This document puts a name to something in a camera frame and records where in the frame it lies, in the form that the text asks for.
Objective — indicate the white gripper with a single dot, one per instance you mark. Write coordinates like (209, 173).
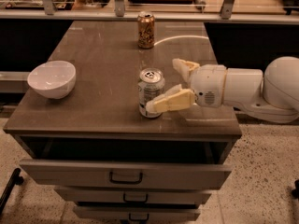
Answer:
(207, 85)

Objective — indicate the silver green 7up can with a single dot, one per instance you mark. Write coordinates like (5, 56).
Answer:
(150, 85)

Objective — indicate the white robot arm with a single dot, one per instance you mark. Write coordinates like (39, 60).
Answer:
(271, 94)

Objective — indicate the brown gold soda can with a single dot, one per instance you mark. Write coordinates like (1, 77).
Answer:
(146, 36)

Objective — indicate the white bowl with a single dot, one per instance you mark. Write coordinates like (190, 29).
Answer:
(54, 79)

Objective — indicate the grey drawer cabinet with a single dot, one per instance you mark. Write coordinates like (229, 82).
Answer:
(99, 119)

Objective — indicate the black caster right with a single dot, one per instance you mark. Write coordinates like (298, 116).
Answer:
(295, 191)

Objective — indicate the black chair leg left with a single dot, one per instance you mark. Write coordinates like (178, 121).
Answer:
(15, 180)

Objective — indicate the bottom drawer with handle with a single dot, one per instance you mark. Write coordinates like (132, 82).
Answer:
(136, 213)

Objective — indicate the drawer with handle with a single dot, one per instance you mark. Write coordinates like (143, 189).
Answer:
(131, 175)
(98, 195)
(136, 213)

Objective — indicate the metal railing frame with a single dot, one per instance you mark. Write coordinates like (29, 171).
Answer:
(240, 11)

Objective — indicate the middle drawer with handle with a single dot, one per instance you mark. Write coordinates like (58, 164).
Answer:
(98, 195)

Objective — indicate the top drawer with handle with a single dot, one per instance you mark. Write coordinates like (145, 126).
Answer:
(131, 175)

